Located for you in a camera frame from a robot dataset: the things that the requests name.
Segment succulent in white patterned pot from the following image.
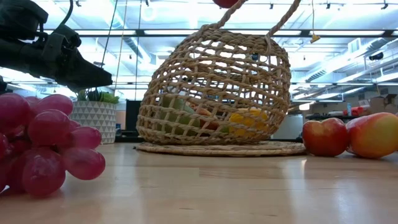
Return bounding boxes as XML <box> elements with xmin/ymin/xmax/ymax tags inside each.
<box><xmin>69</xmin><ymin>87</ymin><xmax>121</xmax><ymax>145</ymax></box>

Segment dull green pear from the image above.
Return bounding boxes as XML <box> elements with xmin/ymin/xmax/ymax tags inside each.
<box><xmin>157</xmin><ymin>95</ymin><xmax>201</xmax><ymax>137</ymax></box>

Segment woven straw basket with handles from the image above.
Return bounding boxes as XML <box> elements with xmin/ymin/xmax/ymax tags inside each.
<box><xmin>135</xmin><ymin>0</ymin><xmax>308</xmax><ymax>157</ymax></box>

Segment yellow bell pepper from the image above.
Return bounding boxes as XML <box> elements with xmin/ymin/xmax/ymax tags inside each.
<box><xmin>228</xmin><ymin>107</ymin><xmax>269</xmax><ymax>138</ymax></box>

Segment purple grape bunch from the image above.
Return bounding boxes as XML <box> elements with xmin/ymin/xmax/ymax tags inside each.
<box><xmin>0</xmin><ymin>92</ymin><xmax>107</xmax><ymax>197</ymax></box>

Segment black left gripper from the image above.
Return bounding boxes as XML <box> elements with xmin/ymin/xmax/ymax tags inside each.
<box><xmin>0</xmin><ymin>22</ymin><xmax>114</xmax><ymax>91</ymax></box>

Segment black monitor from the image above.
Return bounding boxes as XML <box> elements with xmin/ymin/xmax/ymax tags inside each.
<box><xmin>124</xmin><ymin>100</ymin><xmax>142</xmax><ymax>132</ymax></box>

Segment white cabinet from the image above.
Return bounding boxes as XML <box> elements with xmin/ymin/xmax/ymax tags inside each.
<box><xmin>271</xmin><ymin>114</ymin><xmax>305</xmax><ymax>140</ymax></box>

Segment stacked cardboard boxes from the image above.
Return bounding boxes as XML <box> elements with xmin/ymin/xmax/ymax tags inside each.
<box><xmin>369</xmin><ymin>94</ymin><xmax>398</xmax><ymax>115</ymax></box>

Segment red background item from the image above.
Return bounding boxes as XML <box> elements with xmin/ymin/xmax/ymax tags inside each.
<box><xmin>343</xmin><ymin>106</ymin><xmax>364</xmax><ymax>117</ymax></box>

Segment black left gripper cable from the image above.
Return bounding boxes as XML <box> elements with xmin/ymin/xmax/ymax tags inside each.
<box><xmin>57</xmin><ymin>0</ymin><xmax>75</xmax><ymax>27</ymax></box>

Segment red yellow mango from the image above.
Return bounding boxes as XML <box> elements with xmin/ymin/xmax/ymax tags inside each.
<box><xmin>345</xmin><ymin>112</ymin><xmax>398</xmax><ymax>160</ymax></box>

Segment red apple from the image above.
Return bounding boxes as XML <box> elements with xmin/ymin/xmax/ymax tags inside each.
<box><xmin>302</xmin><ymin>117</ymin><xmax>349</xmax><ymax>157</ymax></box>
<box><xmin>212</xmin><ymin>0</ymin><xmax>239</xmax><ymax>9</ymax></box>

